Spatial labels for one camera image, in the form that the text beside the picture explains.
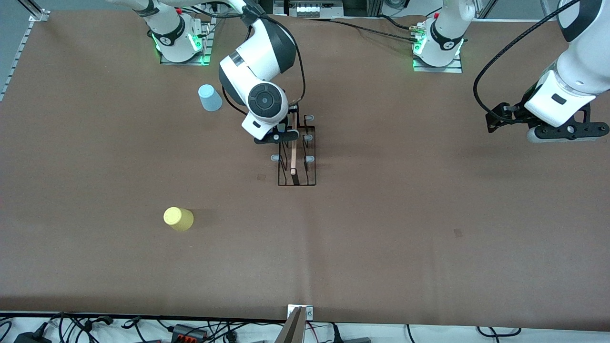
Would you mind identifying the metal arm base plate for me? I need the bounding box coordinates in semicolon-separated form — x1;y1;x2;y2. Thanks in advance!
160;13;214;66
413;50;464;73

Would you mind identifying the short black cable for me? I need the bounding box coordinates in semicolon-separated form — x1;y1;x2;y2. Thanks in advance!
379;14;416;31

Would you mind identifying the long black cable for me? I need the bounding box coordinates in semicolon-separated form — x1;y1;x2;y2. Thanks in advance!
305;17;419;43

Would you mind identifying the light blue plastic cup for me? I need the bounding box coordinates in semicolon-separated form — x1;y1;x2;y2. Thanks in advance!
198;84;223;112

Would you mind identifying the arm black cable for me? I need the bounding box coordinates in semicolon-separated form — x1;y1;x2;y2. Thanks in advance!
473;0;581;120
222;19;306;117

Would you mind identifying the brown table mat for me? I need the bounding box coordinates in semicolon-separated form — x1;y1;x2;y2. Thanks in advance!
0;10;610;332

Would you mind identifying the yellow plastic cup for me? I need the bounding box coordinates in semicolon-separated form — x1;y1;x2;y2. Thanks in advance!
163;206;194;232

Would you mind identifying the black wire cup holder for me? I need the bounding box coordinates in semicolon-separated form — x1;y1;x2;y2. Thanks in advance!
270;113;317;187

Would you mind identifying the black cable connector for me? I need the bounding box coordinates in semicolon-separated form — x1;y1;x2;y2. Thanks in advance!
81;314;114;329

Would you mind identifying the white power strip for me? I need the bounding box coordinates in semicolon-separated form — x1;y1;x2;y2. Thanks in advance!
274;0;345;18

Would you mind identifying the black orange power adapter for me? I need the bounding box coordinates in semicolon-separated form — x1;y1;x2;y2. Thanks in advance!
171;324;206;343

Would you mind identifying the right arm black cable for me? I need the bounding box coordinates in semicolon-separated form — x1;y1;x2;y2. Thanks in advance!
222;19;306;117

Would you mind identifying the aluminium camera post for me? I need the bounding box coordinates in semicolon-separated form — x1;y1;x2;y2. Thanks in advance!
275;304;314;343

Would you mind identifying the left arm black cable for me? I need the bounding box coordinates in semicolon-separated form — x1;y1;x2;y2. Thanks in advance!
473;0;581;120

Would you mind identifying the perforated metal rail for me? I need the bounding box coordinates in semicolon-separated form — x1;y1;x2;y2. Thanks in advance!
0;9;50;101

